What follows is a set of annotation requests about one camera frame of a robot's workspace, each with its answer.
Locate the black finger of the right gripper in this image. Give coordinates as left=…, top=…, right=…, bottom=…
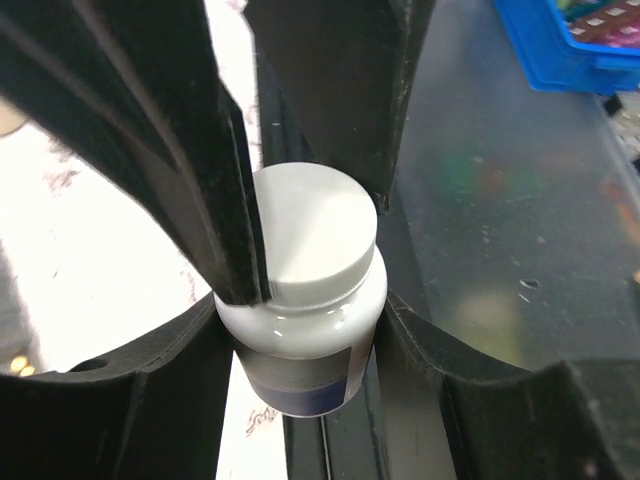
left=245, top=1, right=435, bottom=193
left=1, top=0, right=269, bottom=305

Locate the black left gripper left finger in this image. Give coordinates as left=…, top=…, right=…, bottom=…
left=1, top=296, right=232, bottom=479

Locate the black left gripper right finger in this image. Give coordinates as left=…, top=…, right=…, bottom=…
left=376, top=294, right=639, bottom=479

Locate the grey bottle white cap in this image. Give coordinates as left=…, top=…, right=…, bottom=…
left=215, top=162, right=388, bottom=418

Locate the clear bottle of yellow pills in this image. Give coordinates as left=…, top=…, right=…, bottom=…
left=9, top=355, right=36, bottom=377

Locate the blue plastic bin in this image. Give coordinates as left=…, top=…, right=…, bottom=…
left=495, top=1, right=639, bottom=95

